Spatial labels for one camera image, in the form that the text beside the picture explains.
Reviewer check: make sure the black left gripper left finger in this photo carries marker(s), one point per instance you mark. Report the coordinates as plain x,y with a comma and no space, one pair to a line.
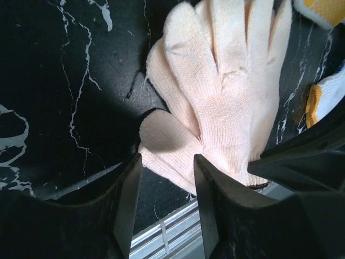
95,220

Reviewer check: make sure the aluminium front rail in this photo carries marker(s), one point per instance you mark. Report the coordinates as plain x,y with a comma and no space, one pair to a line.
176,236

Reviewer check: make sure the white cotton glove orange cuff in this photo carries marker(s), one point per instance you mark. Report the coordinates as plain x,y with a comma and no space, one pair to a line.
323,97

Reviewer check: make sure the orange dotted work glove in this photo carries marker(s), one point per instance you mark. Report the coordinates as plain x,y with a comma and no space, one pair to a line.
325,13

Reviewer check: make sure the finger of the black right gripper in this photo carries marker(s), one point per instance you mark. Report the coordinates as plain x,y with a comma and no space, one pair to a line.
312,160

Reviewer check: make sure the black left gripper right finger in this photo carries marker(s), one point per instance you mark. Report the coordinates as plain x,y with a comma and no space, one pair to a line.
238,222

